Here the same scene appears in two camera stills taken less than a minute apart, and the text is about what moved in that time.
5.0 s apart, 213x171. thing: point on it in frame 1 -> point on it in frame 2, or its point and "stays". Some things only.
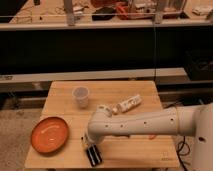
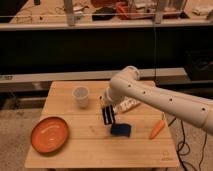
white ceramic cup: (80, 94) stays
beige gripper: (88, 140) -> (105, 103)
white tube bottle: (130, 102) stays
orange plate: (49, 134) stays
